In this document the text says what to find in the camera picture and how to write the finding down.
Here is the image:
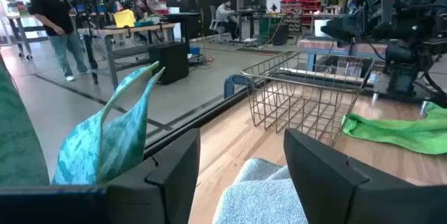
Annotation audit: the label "wooden table blue legs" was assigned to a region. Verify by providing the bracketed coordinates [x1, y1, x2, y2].
[298, 37, 389, 75]

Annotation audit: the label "person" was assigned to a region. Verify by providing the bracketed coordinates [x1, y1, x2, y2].
[215, 0, 242, 42]
[29, 0, 91, 82]

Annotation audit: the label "red bin shelf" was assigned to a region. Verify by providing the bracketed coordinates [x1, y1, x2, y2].
[280, 0, 323, 36]

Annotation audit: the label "black standing desk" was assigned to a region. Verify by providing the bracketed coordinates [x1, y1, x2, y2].
[228, 8, 268, 47]

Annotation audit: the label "green bin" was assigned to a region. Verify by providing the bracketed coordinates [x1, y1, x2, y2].
[258, 16, 281, 46]

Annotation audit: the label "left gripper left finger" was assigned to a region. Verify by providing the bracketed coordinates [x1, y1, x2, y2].
[0, 128, 201, 224]

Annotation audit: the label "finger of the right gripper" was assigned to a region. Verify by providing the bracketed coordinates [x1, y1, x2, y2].
[320, 16, 367, 45]

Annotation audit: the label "bright green microfiber towel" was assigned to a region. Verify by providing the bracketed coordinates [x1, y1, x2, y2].
[341, 101, 447, 156]

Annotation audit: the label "black tripod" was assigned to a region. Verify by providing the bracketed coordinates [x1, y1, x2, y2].
[75, 0, 102, 86]

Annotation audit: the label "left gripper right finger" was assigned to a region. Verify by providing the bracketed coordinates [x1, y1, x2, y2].
[283, 128, 447, 224]

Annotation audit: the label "teal microfiber towel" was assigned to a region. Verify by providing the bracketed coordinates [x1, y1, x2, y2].
[212, 157, 309, 224]

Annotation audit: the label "potted snake plant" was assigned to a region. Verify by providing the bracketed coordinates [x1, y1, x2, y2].
[0, 52, 166, 186]

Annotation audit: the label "grey office chair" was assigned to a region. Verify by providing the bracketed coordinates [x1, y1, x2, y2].
[208, 5, 230, 44]

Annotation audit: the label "wooden workbench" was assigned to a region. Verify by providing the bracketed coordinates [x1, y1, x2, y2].
[77, 22, 176, 91]

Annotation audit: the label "black computer tower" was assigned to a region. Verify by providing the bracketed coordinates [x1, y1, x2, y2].
[148, 41, 190, 86]

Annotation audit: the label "wire basket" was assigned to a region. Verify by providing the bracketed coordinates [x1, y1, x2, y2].
[240, 51, 376, 147]

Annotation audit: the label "frame clamp handle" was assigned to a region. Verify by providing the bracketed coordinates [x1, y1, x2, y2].
[223, 73, 256, 99]

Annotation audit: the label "yellow bin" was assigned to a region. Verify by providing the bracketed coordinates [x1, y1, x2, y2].
[113, 8, 137, 29]

